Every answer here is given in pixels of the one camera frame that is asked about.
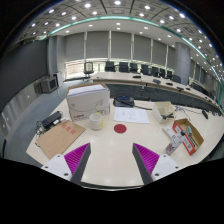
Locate round ceiling lights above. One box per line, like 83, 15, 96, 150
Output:
19, 0, 224, 84

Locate white printed paper sheet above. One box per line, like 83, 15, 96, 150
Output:
113, 106, 150, 125

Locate row of black office chairs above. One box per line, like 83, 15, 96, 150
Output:
104, 60, 183, 84

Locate white paper ream box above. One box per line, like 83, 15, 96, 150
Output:
65, 82, 111, 122

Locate black power adapter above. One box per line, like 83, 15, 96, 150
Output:
40, 110, 63, 130

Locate red-sided open cardboard box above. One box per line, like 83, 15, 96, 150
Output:
172, 118, 205, 157

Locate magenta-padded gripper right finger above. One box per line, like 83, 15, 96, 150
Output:
132, 142, 183, 186

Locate long curved conference desk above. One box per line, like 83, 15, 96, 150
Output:
90, 71, 223, 116

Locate black desk microphone units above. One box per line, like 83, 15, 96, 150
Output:
132, 74, 193, 93

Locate white cup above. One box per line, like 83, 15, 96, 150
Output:
89, 112, 104, 132

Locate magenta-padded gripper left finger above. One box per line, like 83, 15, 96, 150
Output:
41, 142, 92, 185

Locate flat round red coaster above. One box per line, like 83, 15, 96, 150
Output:
113, 123, 128, 135

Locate brown kraft envelope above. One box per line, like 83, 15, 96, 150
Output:
35, 120, 87, 160

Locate black cable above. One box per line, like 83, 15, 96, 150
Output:
134, 104, 153, 111

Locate mesh-back office chair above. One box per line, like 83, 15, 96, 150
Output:
83, 61, 95, 76

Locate grey box monitor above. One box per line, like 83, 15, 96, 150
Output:
40, 75, 60, 94

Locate small white open box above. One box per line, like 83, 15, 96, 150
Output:
151, 101, 177, 125

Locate small white rectangular box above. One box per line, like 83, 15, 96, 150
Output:
162, 125, 177, 140

